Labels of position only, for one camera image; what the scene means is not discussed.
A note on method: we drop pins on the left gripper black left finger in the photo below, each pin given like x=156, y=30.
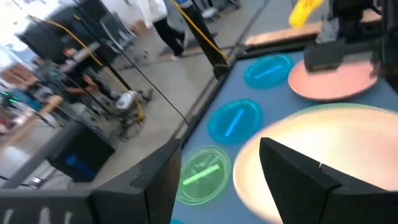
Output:
x=146, y=193

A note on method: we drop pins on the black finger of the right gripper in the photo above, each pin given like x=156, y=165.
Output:
x=379, y=63
x=325, y=56

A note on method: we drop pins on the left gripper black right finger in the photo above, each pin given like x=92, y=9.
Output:
x=301, y=193

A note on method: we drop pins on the pink plastic plate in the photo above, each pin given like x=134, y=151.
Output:
x=332, y=84

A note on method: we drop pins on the peach plastic plate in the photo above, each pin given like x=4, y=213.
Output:
x=326, y=140

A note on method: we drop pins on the small translucent blue plate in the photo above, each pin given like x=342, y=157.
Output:
x=234, y=121
x=267, y=71

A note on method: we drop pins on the small translucent green plate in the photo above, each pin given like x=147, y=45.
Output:
x=203, y=175

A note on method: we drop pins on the yellow plastic sign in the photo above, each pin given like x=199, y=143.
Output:
x=303, y=14

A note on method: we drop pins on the black computer tower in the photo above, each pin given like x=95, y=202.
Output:
x=81, y=155

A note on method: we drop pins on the white box device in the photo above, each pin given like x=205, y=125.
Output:
x=126, y=101

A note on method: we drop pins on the person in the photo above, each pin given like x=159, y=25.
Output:
x=168, y=34
x=77, y=84

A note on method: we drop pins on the wooden desk top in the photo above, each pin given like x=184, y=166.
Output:
x=46, y=107

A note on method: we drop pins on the white tube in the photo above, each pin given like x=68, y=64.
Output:
x=85, y=51

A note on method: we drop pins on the grey equipment cart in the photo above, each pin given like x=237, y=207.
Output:
x=118, y=34

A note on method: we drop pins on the cardboard box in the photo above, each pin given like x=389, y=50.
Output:
x=18, y=74

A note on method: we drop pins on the black equipment cabinet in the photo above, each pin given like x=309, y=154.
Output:
x=46, y=40

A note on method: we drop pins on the wooden mount board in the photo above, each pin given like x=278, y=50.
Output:
x=280, y=34

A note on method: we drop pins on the black table edge rail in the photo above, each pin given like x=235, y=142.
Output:
x=202, y=105

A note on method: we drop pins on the grey desk frame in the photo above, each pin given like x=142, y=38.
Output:
x=40, y=155

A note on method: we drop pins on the black frame post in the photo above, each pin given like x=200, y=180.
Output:
x=205, y=46

